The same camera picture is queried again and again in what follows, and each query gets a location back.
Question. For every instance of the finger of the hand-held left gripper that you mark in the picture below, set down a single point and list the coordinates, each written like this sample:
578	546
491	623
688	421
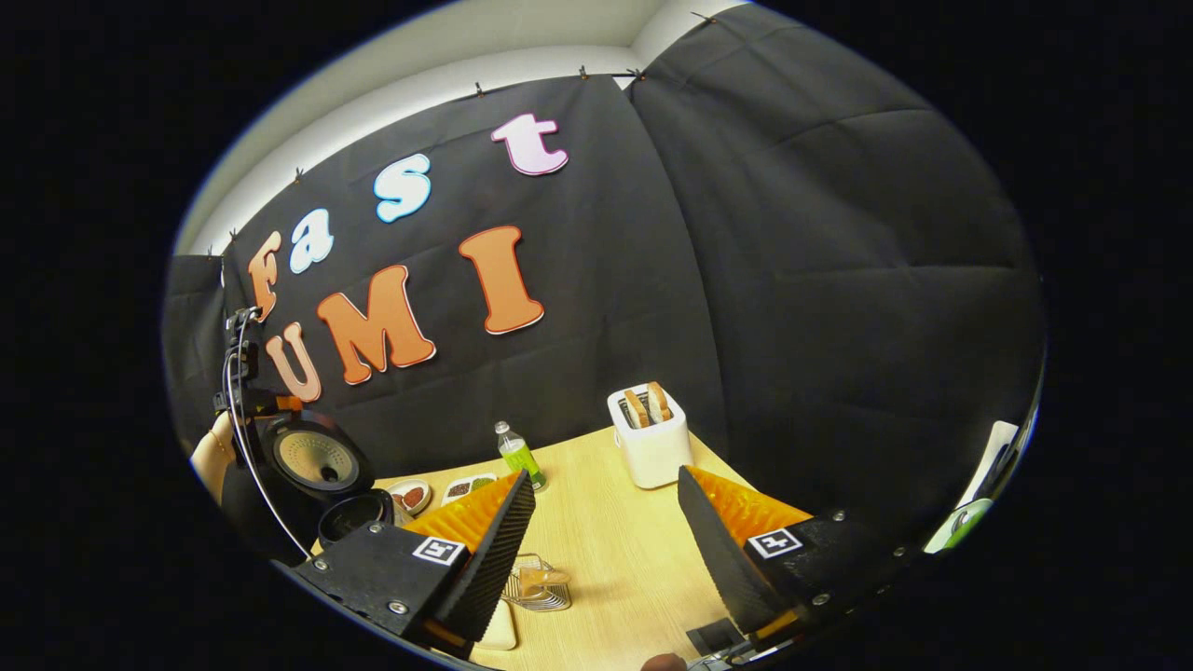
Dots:
287	403

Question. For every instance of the cream square rice dish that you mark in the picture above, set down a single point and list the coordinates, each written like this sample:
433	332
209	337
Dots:
499	626

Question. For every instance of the green drink bottle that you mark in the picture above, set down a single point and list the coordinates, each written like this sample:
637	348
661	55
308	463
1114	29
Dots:
520	458

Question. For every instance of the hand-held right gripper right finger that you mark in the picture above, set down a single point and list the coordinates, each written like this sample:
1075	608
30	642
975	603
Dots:
727	559

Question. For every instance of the black backdrop cloth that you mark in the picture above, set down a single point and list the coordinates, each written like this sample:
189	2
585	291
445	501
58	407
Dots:
792	280

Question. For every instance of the small round bean dish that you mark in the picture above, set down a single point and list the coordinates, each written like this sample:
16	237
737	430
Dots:
410	497

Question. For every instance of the toasted bread slice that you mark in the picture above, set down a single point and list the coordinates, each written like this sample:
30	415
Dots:
659	402
636	410

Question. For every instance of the white divided bean dish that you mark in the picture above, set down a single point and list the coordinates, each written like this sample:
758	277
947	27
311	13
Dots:
469	487

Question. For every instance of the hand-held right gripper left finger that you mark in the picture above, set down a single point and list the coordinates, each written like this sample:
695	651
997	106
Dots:
485	568

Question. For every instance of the white toaster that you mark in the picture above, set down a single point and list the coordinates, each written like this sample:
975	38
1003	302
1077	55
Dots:
652	452

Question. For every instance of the black rice cooker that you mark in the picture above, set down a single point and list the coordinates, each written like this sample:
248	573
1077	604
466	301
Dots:
312	457

